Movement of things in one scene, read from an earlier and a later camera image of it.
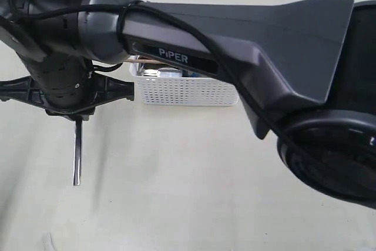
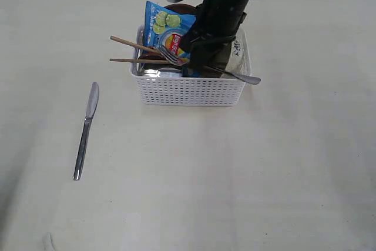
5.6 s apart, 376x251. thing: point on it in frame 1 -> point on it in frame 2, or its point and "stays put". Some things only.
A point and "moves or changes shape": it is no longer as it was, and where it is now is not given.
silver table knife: [77, 166] moves or changes shape
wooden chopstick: [146, 61] moves or changes shape
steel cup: [163, 72] stays put
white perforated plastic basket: [188, 90] stays put
